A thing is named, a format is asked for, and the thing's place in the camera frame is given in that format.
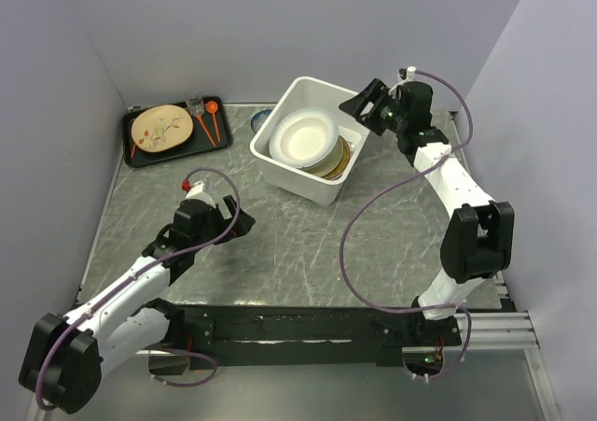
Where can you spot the white plastic bin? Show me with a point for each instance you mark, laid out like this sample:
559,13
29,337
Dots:
308,92

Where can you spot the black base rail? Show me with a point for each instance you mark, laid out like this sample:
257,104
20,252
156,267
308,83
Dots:
266,335

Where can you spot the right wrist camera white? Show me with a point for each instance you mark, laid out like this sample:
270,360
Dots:
406,75

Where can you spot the cream plate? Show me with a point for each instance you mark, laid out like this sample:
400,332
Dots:
330,162

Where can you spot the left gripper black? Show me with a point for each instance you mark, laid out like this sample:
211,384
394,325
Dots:
215,212

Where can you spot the woven bamboo mat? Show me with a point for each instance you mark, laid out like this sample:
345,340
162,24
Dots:
339,169

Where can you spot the orange chopstick-like stick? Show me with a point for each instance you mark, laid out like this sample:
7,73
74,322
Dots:
205,129

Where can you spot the orange spoon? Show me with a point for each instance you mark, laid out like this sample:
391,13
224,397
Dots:
212,108

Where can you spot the aluminium frame rail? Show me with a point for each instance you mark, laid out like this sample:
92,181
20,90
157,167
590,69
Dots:
484,331

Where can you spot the white plate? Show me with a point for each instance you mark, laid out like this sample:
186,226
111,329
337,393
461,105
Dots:
304,138

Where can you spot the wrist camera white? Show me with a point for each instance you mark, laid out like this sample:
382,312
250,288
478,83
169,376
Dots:
197,191
406,75

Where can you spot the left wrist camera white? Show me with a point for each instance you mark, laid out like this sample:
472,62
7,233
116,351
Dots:
197,191

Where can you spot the black serving tray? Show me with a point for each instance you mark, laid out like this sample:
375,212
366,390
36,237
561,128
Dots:
197,144

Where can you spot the small clear glass cup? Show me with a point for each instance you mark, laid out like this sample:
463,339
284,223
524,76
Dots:
195,106

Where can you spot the beige bird plate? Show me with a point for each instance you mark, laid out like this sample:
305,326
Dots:
161,128

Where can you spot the small blue patterned dish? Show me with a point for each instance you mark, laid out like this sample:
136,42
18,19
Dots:
258,119

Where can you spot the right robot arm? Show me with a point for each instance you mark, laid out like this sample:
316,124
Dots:
478,241

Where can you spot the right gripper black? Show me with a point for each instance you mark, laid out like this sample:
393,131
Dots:
378,93

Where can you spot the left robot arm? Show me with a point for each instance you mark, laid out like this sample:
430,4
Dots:
68,356

